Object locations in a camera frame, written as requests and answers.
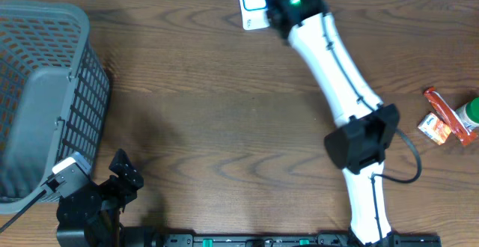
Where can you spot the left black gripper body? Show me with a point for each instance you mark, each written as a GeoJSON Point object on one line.
{"type": "Point", "coordinates": [114, 196]}

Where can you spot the orange tissue pack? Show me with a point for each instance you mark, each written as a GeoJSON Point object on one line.
{"type": "Point", "coordinates": [435, 129]}

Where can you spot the green lid jar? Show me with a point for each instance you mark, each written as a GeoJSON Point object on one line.
{"type": "Point", "coordinates": [469, 114]}

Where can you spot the red Top candy wrapper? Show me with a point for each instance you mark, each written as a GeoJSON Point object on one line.
{"type": "Point", "coordinates": [450, 117]}

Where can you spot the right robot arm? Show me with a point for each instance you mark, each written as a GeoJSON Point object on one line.
{"type": "Point", "coordinates": [364, 126]}

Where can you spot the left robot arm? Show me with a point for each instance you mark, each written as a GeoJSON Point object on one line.
{"type": "Point", "coordinates": [90, 216]}

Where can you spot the grey plastic basket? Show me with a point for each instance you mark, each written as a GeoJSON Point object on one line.
{"type": "Point", "coordinates": [54, 95]}

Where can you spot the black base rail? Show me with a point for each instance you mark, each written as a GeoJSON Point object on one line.
{"type": "Point", "coordinates": [320, 240]}

